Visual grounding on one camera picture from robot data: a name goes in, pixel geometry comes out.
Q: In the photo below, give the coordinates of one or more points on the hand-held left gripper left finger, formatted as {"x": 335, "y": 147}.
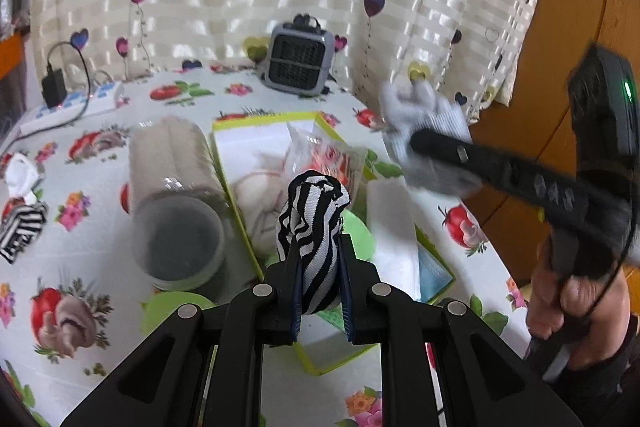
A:
{"x": 280, "y": 302}

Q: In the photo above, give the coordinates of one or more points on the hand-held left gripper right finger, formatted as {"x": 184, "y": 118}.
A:
{"x": 362, "y": 302}

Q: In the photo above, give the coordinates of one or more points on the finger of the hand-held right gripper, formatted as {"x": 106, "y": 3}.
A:
{"x": 465, "y": 154}

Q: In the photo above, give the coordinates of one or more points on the white ribbed sock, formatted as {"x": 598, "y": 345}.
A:
{"x": 435, "y": 117}

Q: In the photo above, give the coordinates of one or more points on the bright green cloth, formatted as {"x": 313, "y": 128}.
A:
{"x": 362, "y": 234}

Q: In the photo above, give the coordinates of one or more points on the blue face mask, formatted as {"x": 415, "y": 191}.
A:
{"x": 432, "y": 274}

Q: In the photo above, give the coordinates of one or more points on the black and white striped sock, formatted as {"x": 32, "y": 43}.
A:
{"x": 20, "y": 229}
{"x": 310, "y": 232}

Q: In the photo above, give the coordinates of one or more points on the white cloth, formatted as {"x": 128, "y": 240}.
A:
{"x": 392, "y": 232}

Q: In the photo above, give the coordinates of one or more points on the clear packet with orange print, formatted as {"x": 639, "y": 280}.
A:
{"x": 330, "y": 157}

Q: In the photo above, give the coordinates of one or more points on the white box with green rim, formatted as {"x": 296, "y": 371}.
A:
{"x": 245, "y": 142}

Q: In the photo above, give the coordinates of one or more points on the person's right forearm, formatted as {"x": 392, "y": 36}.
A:
{"x": 595, "y": 392}

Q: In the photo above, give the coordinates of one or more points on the person's right hand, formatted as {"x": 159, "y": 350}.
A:
{"x": 580, "y": 307}

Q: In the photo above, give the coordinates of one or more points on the brown wooden wardrobe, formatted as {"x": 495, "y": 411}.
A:
{"x": 565, "y": 7}

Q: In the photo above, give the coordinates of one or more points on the clear plastic jar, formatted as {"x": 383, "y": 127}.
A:
{"x": 170, "y": 167}

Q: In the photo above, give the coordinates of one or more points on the small grey fan heater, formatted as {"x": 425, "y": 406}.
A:
{"x": 297, "y": 57}

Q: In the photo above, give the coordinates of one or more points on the white and blue power strip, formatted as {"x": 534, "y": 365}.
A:
{"x": 107, "y": 94}

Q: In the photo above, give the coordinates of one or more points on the small white sock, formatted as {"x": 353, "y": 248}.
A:
{"x": 20, "y": 174}

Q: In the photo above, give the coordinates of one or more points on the black charger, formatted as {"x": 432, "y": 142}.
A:
{"x": 54, "y": 89}

